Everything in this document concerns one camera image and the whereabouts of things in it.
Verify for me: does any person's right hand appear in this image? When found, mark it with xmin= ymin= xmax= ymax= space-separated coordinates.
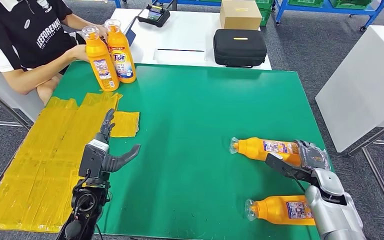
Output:
xmin=66 ymin=44 xmax=90 ymax=63

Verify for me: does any person's left hand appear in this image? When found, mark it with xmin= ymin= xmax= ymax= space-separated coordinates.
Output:
xmin=95 ymin=23 xmax=109 ymax=41

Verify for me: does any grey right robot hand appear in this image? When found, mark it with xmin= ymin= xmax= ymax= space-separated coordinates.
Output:
xmin=293 ymin=139 xmax=331 ymax=171

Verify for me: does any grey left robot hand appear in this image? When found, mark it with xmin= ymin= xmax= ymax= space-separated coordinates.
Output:
xmin=99 ymin=108 xmax=142 ymax=174

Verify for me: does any orange detergent bottle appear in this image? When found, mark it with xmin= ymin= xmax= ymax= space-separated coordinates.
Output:
xmin=104 ymin=18 xmax=137 ymax=84
xmin=229 ymin=136 xmax=303 ymax=168
xmin=244 ymin=195 xmax=316 ymax=227
xmin=81 ymin=25 xmax=120 ymax=93

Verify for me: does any tablet with blue cover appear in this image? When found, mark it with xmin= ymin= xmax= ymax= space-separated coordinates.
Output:
xmin=124 ymin=14 xmax=137 ymax=47

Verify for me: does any black remote controller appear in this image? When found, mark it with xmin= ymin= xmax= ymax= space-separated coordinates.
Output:
xmin=137 ymin=3 xmax=171 ymax=28

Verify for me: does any person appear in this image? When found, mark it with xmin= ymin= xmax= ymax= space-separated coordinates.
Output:
xmin=0 ymin=0 xmax=109 ymax=105

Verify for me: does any thin black strip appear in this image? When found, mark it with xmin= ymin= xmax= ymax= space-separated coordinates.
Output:
xmin=157 ymin=48 xmax=205 ymax=53

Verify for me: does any yellow plastic sheet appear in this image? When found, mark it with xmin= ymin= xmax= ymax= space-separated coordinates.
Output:
xmin=0 ymin=92 xmax=141 ymax=234

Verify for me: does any green table mat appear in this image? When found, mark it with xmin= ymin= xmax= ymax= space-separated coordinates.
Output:
xmin=47 ymin=61 xmax=337 ymax=240

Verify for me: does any white side table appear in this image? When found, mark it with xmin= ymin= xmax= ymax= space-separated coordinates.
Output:
xmin=315 ymin=24 xmax=384 ymax=229

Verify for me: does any black carrying case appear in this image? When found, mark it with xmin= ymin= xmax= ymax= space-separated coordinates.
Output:
xmin=213 ymin=28 xmax=268 ymax=69

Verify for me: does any cardboard box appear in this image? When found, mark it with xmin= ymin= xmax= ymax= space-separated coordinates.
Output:
xmin=219 ymin=0 xmax=263 ymax=31

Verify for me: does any blue wheeled cart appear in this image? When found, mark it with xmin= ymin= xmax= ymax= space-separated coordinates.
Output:
xmin=274 ymin=0 xmax=384 ymax=32

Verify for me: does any green plastic crate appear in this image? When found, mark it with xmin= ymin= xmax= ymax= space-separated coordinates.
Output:
xmin=329 ymin=0 xmax=373 ymax=10
xmin=288 ymin=0 xmax=325 ymax=8
xmin=256 ymin=0 xmax=274 ymax=27

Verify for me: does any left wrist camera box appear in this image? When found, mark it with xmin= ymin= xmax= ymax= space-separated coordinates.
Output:
xmin=78 ymin=139 xmax=110 ymax=181

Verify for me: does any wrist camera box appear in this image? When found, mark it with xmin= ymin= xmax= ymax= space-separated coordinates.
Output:
xmin=78 ymin=139 xmax=110 ymax=181
xmin=264 ymin=152 xmax=319 ymax=186

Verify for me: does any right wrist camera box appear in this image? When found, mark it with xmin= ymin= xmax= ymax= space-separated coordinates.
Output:
xmin=264 ymin=152 xmax=319 ymax=186

